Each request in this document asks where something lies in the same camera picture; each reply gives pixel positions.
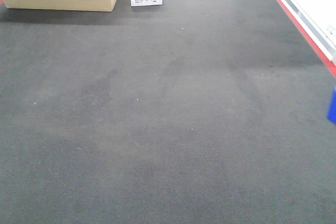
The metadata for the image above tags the blue plastic block part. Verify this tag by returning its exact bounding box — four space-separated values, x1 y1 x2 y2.
327 87 336 124

